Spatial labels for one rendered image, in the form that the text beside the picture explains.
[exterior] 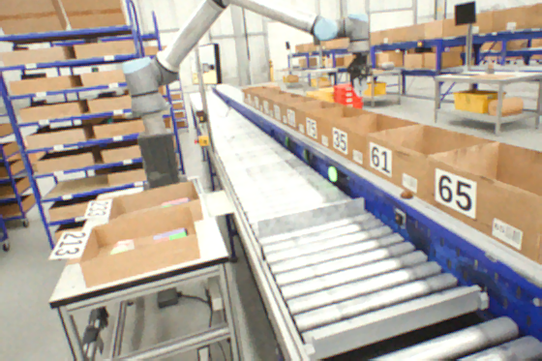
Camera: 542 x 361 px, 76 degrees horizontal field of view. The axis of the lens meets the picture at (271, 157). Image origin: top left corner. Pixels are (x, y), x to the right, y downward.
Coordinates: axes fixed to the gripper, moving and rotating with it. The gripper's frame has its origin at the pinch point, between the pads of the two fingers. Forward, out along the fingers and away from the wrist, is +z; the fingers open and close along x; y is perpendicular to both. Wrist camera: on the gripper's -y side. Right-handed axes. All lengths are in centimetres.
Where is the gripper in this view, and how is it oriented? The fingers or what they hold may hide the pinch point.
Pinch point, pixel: (359, 94)
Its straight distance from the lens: 179.2
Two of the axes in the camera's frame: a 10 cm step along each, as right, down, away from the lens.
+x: 9.5, -1.9, 2.3
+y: 2.7, 2.3, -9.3
